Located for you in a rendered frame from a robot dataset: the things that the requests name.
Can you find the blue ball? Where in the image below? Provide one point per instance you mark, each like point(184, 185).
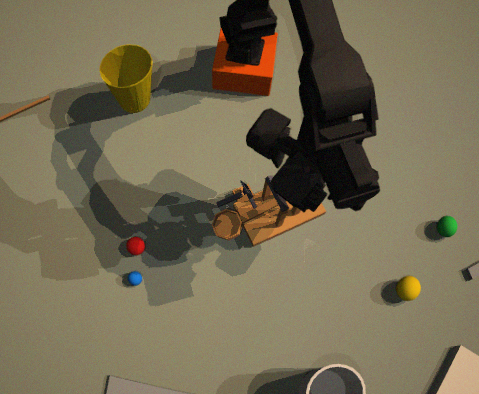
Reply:
point(134, 278)

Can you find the grey open cylinder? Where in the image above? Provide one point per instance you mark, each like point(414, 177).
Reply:
point(332, 379)

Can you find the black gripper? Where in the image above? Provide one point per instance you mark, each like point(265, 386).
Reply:
point(269, 136)

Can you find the green ball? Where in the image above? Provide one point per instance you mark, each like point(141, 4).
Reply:
point(447, 226)

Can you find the yellow ball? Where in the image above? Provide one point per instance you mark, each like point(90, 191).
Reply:
point(408, 288)

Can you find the dark red ball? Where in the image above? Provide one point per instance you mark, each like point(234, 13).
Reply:
point(135, 246)

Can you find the orange thin rod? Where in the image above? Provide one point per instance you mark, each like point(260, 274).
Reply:
point(6, 116)

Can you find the olive yellow cup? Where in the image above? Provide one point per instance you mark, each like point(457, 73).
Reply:
point(127, 71)

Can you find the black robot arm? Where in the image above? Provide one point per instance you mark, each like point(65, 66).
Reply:
point(334, 86)

